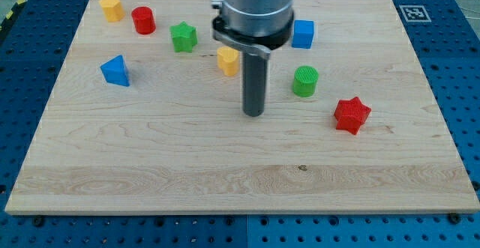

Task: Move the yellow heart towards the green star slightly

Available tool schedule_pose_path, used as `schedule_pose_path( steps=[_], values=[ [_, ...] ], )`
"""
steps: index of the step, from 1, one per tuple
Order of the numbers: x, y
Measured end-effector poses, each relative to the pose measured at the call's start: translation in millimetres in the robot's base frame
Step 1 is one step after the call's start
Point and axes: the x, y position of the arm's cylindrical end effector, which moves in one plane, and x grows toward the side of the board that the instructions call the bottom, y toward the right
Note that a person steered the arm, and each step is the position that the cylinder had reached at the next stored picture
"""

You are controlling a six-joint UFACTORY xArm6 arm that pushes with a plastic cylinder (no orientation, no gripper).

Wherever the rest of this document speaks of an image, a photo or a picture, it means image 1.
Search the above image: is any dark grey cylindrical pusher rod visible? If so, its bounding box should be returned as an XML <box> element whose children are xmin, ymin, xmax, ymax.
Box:
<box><xmin>242</xmin><ymin>52</ymin><xmax>268</xmax><ymax>117</ymax></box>

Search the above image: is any yellow heart block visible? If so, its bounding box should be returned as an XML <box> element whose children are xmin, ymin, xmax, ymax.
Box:
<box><xmin>217</xmin><ymin>46</ymin><xmax>240</xmax><ymax>76</ymax></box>

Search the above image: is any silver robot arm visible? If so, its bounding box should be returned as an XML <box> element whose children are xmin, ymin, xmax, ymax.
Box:
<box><xmin>211</xmin><ymin>0</ymin><xmax>295</xmax><ymax>117</ymax></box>

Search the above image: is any green star block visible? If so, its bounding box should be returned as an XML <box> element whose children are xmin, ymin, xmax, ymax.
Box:
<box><xmin>169</xmin><ymin>21</ymin><xmax>198</xmax><ymax>52</ymax></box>

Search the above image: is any red star block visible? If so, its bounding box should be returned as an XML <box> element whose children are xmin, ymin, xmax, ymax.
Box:
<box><xmin>334</xmin><ymin>97</ymin><xmax>371</xmax><ymax>135</ymax></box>

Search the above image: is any wooden board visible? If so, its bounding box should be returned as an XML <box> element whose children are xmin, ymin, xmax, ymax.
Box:
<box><xmin>5</xmin><ymin>0</ymin><xmax>479</xmax><ymax>216</ymax></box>

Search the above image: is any green cylinder block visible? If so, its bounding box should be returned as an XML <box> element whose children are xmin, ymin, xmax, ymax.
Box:
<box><xmin>292</xmin><ymin>65</ymin><xmax>319</xmax><ymax>97</ymax></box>

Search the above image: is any blue cube block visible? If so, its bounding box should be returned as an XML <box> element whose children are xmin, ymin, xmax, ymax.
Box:
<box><xmin>292</xmin><ymin>20</ymin><xmax>314</xmax><ymax>49</ymax></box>

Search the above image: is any red cylinder block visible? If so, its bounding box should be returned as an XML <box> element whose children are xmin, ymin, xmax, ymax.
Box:
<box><xmin>131</xmin><ymin>6</ymin><xmax>156</xmax><ymax>34</ymax></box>

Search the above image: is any blue triangle block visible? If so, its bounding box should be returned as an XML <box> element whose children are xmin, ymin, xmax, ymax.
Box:
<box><xmin>100</xmin><ymin>55</ymin><xmax>130</xmax><ymax>87</ymax></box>

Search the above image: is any yellow hexagon block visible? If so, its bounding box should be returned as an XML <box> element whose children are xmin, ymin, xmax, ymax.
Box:
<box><xmin>99</xmin><ymin>0</ymin><xmax>125</xmax><ymax>22</ymax></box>

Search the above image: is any black white fiducial marker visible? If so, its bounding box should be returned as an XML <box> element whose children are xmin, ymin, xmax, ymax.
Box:
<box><xmin>399</xmin><ymin>4</ymin><xmax>431</xmax><ymax>22</ymax></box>

